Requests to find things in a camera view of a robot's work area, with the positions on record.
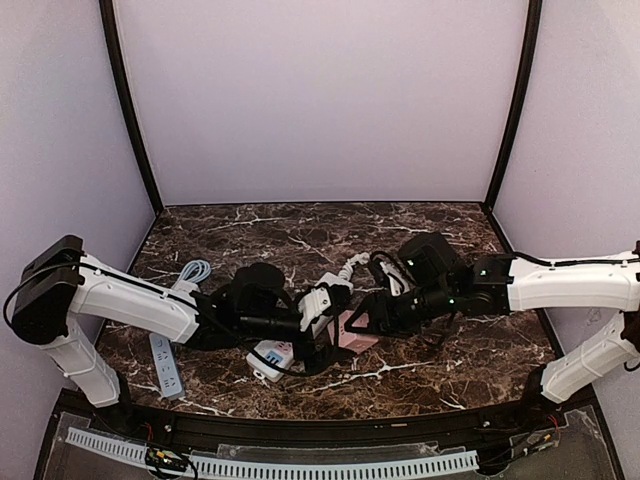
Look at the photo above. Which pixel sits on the left black frame post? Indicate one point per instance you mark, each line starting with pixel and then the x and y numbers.
pixel 127 107

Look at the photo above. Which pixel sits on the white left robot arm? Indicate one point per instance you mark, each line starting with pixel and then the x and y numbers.
pixel 64 283

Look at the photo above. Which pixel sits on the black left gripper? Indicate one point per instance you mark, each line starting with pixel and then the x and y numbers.
pixel 310 341

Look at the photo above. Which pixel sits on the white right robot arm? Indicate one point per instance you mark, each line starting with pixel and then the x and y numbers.
pixel 502 284

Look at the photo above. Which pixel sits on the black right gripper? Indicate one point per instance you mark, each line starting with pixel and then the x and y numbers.
pixel 388 310

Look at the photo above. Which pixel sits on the white slotted cable duct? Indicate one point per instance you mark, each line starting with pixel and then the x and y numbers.
pixel 260 463

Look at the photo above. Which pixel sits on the black frame post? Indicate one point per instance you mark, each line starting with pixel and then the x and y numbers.
pixel 127 107
pixel 526 59

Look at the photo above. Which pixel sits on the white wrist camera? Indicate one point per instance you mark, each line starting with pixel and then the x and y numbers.
pixel 312 305
pixel 398 283

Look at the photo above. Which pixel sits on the black front rail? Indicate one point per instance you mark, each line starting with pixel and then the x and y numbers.
pixel 472 428

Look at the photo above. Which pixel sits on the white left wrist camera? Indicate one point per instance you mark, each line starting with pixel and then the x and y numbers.
pixel 312 305

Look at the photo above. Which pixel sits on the blue power strip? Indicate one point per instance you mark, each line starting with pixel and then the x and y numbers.
pixel 169 378

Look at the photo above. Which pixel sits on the white multicolour power strip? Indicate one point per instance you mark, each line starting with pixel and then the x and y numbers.
pixel 280 357

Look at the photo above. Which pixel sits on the small circuit board left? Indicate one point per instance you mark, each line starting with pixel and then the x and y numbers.
pixel 165 459

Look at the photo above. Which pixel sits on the right black frame post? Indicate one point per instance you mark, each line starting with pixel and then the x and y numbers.
pixel 526 59

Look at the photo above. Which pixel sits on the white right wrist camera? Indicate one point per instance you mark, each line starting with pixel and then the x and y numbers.
pixel 398 283

